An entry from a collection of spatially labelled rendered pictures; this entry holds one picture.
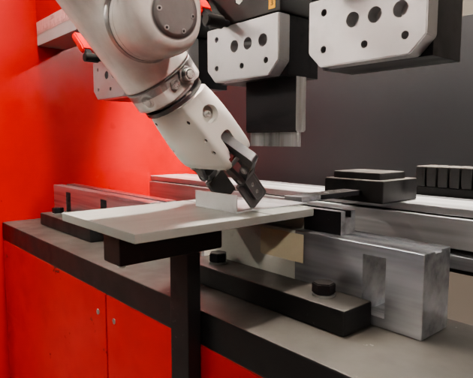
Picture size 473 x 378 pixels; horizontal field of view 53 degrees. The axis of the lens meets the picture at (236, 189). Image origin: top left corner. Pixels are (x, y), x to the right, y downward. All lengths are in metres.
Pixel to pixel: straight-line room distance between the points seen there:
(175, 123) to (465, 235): 0.48
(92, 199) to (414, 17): 0.83
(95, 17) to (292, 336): 0.39
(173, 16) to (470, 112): 0.76
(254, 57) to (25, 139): 0.86
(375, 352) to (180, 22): 0.37
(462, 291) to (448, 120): 1.80
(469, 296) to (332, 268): 2.22
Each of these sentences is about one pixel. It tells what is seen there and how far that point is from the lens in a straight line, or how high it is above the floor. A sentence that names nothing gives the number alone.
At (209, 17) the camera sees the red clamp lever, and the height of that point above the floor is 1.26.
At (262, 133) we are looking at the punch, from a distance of 0.71.
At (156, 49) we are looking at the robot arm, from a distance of 0.45.
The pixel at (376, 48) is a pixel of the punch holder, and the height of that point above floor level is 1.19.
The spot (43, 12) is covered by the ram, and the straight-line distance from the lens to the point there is 1.40.
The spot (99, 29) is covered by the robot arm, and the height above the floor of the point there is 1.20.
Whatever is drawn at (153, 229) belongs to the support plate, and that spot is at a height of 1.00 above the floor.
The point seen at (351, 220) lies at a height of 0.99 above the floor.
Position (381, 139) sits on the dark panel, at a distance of 1.18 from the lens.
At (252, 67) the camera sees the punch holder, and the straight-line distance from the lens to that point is 0.67.
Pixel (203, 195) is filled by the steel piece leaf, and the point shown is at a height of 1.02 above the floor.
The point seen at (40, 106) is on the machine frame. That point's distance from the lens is 1.42.
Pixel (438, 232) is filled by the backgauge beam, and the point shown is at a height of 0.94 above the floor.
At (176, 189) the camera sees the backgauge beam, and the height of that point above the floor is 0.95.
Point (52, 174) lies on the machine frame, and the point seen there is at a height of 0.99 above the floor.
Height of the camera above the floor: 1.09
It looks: 6 degrees down
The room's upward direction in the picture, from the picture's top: straight up
